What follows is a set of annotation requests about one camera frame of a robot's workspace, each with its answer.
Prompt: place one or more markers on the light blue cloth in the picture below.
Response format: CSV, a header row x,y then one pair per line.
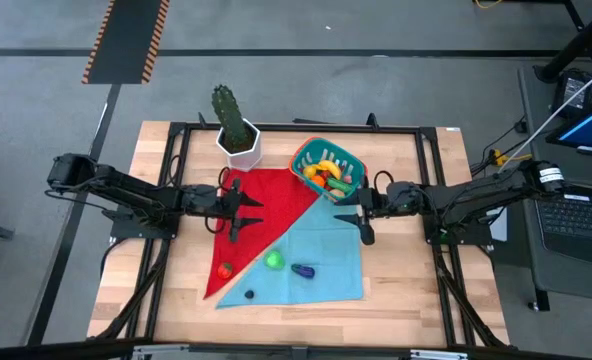
x,y
326,260

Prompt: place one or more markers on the purple toy eggplant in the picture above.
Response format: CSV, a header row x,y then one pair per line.
x,y
303,271

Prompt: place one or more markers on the grey rolling desk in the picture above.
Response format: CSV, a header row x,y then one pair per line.
x,y
531,125

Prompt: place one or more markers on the white hexagonal plant pot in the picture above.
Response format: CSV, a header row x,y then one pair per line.
x,y
246,160

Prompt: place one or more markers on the red cloth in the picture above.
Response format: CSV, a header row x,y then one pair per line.
x,y
271,200

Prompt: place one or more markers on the teal basket with orange rim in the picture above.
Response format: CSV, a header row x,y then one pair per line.
x,y
306,155

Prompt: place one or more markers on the silver aluminium rail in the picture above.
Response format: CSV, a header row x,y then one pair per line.
x,y
176,351

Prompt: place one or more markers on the black power adapter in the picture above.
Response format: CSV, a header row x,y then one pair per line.
x,y
573,92

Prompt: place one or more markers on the large red toy strawberry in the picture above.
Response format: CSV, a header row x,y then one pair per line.
x,y
224,270

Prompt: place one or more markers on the green toy cucumber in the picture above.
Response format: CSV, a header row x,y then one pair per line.
x,y
339,185

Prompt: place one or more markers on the green toy pear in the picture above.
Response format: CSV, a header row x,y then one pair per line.
x,y
274,260

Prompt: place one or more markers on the black laptop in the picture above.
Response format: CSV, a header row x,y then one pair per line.
x,y
576,225

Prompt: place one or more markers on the yellow toy banana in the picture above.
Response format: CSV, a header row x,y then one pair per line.
x,y
330,167

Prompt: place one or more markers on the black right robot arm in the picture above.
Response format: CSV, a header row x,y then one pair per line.
x,y
486,192

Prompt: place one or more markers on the black stand pole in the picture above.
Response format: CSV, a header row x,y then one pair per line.
x,y
576,47

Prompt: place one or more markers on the yellow power plug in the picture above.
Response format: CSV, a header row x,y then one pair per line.
x,y
498,159

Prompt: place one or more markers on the orange toy orange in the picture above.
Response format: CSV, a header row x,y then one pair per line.
x,y
318,181

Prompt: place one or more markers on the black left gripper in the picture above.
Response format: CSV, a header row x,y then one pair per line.
x,y
211,200

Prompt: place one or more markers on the black hazard-striped floor mat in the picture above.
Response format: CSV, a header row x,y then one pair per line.
x,y
126,40

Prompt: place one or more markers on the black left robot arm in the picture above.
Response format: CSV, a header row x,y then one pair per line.
x,y
126,190

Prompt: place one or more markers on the dark toy blackberry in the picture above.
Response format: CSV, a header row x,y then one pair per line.
x,y
249,294

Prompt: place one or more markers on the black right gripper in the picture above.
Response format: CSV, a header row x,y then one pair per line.
x,y
391,200

